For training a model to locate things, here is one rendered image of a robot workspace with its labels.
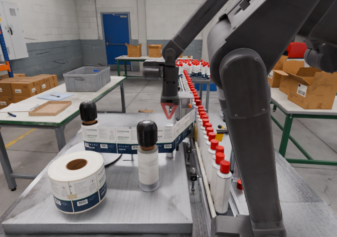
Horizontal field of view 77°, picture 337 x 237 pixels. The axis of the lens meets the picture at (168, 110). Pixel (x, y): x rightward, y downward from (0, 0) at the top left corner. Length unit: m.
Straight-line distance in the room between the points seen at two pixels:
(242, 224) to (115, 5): 8.67
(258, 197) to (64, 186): 0.65
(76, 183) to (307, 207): 0.91
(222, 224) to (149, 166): 0.43
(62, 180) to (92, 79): 2.01
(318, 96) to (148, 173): 1.99
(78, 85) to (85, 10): 6.68
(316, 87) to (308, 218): 1.62
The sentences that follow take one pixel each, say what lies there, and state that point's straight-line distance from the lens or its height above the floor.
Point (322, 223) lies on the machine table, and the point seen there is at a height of 0.83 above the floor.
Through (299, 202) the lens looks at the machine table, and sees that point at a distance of 1.13.
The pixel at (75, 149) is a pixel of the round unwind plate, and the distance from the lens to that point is 1.31.
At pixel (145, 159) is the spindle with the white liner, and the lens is 0.87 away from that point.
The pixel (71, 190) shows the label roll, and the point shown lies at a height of 0.99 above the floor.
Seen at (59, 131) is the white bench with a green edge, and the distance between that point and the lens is 2.07.
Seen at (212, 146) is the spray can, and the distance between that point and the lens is 0.90.
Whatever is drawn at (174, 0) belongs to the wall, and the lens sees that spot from 8.49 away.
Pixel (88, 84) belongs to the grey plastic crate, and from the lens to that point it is 2.79.
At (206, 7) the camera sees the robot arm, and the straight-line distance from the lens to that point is 0.73.
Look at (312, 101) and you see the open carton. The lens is 2.52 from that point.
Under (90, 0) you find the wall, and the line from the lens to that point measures 9.28.
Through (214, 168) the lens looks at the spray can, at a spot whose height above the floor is 1.03.
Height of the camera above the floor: 1.51
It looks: 20 degrees down
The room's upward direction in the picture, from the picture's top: straight up
